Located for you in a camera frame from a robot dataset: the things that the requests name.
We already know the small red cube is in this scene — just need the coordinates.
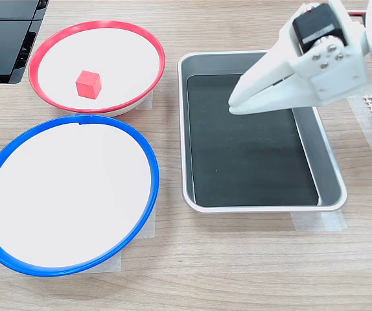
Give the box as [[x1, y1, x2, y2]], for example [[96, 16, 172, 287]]
[[75, 69, 102, 100]]

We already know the steel tray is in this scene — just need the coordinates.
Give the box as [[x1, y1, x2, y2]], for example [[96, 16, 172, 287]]
[[177, 50, 349, 214]]

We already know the black tray mat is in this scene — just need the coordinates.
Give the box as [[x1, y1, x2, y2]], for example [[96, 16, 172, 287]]
[[187, 73, 320, 208]]

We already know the translucent tape strip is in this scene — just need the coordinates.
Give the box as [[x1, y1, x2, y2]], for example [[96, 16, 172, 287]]
[[135, 89, 155, 111], [290, 210, 348, 232], [75, 205, 156, 274]]

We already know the white plate with red rim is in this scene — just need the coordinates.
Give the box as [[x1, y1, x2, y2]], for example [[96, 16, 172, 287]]
[[28, 20, 167, 118]]

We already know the white plate with blue rim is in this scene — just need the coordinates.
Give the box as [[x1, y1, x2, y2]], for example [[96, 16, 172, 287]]
[[0, 113, 160, 277]]

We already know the black electronic device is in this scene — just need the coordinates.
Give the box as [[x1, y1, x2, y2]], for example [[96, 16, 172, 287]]
[[0, 0, 51, 86]]

